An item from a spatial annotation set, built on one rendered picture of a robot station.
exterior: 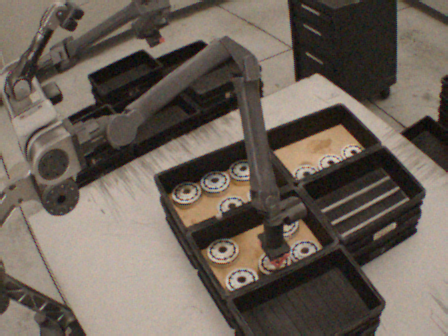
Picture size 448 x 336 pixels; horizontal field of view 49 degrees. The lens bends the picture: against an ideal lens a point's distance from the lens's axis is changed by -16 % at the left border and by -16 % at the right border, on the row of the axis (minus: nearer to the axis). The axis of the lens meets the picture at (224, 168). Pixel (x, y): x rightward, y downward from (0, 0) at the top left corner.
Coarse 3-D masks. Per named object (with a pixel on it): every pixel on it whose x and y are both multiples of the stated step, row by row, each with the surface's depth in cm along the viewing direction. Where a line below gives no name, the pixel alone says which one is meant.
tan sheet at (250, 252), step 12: (300, 228) 190; (240, 240) 189; (252, 240) 188; (312, 240) 185; (204, 252) 187; (240, 252) 185; (252, 252) 185; (240, 264) 182; (252, 264) 181; (216, 276) 179
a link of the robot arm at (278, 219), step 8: (264, 216) 161; (272, 216) 159; (280, 216) 160; (288, 216) 160; (264, 224) 160; (272, 224) 158; (280, 224) 159; (264, 232) 162; (272, 232) 160; (280, 232) 161
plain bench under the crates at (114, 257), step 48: (288, 96) 265; (336, 96) 262; (192, 144) 247; (384, 144) 234; (96, 192) 232; (144, 192) 229; (432, 192) 209; (48, 240) 214; (96, 240) 212; (144, 240) 211; (432, 240) 191; (96, 288) 195; (144, 288) 193; (192, 288) 192; (384, 288) 180; (432, 288) 175
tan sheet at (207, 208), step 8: (200, 184) 210; (232, 184) 209; (232, 192) 206; (240, 192) 205; (208, 200) 204; (216, 200) 204; (176, 208) 203; (192, 208) 202; (200, 208) 202; (208, 208) 201; (216, 208) 201; (184, 216) 200; (192, 216) 199; (200, 216) 199; (208, 216) 199; (184, 224) 197
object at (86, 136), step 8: (64, 120) 134; (88, 120) 138; (72, 128) 131; (80, 128) 134; (88, 128) 135; (96, 128) 135; (72, 136) 130; (80, 136) 133; (88, 136) 134; (96, 136) 136; (80, 144) 133; (88, 144) 135; (96, 144) 138; (80, 152) 134; (88, 152) 137; (80, 160) 135
